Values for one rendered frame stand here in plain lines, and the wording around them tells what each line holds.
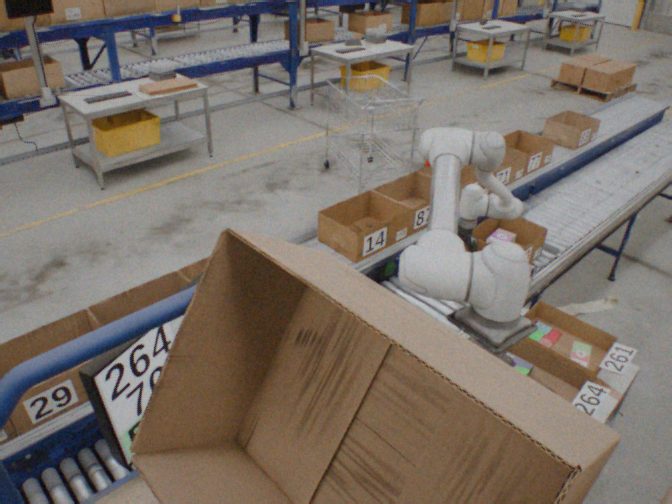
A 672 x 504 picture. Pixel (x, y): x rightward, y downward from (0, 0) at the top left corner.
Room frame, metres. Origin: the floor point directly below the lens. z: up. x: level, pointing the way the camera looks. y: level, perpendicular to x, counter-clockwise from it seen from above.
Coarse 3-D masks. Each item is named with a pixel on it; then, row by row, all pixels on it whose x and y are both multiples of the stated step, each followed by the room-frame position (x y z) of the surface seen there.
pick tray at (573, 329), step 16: (544, 304) 1.94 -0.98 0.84; (544, 320) 1.93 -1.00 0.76; (560, 320) 1.88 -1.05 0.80; (576, 320) 1.84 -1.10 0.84; (576, 336) 1.82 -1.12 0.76; (592, 336) 1.78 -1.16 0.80; (608, 336) 1.74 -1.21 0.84; (560, 352) 1.71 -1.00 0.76; (592, 352) 1.71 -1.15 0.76; (608, 352) 1.62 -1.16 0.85; (592, 368) 1.61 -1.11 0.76
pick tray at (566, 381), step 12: (516, 348) 1.69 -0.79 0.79; (528, 348) 1.66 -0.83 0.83; (528, 360) 1.65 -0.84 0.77; (540, 360) 1.62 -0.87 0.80; (552, 360) 1.59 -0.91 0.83; (540, 372) 1.59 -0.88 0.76; (552, 372) 1.57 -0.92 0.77; (564, 372) 1.55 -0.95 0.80; (576, 372) 1.52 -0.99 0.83; (540, 384) 1.52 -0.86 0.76; (552, 384) 1.52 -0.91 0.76; (564, 384) 1.52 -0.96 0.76; (576, 384) 1.50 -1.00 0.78; (564, 396) 1.45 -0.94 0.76; (576, 396) 1.37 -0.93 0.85
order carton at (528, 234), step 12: (480, 228) 2.55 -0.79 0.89; (492, 228) 2.65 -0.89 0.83; (504, 228) 2.69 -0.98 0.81; (516, 228) 2.64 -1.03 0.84; (528, 228) 2.59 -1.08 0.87; (540, 228) 2.55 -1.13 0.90; (480, 240) 2.37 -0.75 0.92; (516, 240) 2.63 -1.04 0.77; (528, 240) 2.58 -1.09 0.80; (540, 240) 2.46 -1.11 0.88; (540, 252) 2.50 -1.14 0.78
